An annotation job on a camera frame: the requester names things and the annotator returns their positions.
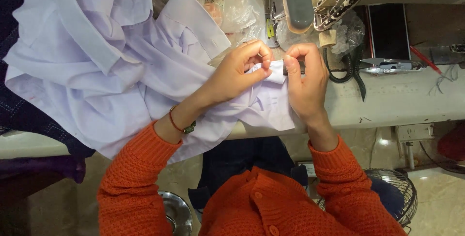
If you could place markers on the dark checked fabric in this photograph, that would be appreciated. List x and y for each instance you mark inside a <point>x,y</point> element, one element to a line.
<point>14,108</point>

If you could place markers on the dark trousers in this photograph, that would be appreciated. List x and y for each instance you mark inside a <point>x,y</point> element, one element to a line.
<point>239,156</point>

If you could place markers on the blue loose threads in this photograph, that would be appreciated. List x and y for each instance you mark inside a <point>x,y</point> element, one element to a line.
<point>445,78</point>

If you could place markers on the wooden cork spool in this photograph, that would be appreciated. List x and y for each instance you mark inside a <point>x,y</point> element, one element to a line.
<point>327,38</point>

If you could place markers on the orange knitted cardigan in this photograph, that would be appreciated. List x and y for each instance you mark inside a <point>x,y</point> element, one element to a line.
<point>268,207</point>

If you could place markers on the purple fabric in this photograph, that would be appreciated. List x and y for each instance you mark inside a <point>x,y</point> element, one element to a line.
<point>40,167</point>

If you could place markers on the crumpled clear plastic wrap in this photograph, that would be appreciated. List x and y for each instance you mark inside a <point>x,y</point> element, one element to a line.
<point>348,29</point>

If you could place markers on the black phone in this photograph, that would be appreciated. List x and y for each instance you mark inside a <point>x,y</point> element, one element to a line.
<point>388,32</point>

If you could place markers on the yellow green clip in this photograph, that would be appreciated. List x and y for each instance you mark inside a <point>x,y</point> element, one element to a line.
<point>270,30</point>

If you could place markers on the red round object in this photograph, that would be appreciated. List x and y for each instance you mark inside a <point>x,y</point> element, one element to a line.
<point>453,143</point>

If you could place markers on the person's left hand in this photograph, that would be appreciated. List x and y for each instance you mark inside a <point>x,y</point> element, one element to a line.
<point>229,79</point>

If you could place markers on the clear plastic bag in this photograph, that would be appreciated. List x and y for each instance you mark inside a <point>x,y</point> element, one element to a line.
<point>241,7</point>

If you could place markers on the red pen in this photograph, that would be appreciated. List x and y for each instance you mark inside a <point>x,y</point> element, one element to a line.
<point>425,59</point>

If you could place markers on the silver thread snips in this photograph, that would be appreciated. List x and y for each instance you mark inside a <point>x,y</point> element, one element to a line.
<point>388,65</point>

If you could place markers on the white shirt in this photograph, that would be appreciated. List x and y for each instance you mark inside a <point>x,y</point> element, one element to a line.
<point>109,65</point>

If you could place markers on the person's right hand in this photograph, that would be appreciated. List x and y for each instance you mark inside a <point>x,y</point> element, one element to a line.
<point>310,90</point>

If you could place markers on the shiny metal stool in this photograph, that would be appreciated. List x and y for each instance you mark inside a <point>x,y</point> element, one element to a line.
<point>178,212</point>

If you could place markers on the white socket box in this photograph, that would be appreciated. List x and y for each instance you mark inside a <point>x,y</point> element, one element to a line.
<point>414,132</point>

